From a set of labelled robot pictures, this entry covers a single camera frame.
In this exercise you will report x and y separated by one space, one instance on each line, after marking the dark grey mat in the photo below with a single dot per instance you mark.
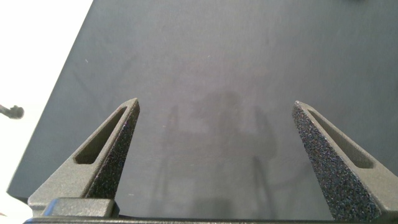
211 77

